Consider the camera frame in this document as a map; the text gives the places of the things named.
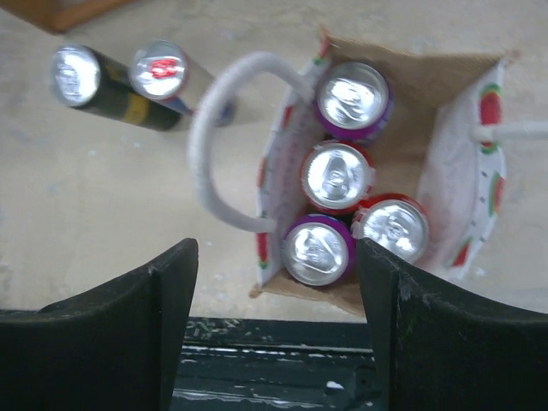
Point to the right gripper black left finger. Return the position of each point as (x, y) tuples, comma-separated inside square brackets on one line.
[(113, 347)]

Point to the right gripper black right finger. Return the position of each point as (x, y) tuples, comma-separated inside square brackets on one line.
[(440, 347)]

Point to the red soda can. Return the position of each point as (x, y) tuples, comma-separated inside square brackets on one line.
[(336, 176), (396, 222)]

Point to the brown canvas tote bag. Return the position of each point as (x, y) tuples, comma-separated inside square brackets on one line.
[(424, 149)]

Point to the purple soda can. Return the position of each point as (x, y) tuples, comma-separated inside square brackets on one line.
[(318, 250), (353, 102)]

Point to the black beverage can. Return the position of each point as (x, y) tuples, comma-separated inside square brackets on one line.
[(84, 79)]

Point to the white can red tab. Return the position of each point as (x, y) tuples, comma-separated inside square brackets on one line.
[(163, 72)]

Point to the orange wooden shelf rack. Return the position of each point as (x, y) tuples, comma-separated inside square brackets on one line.
[(55, 17)]

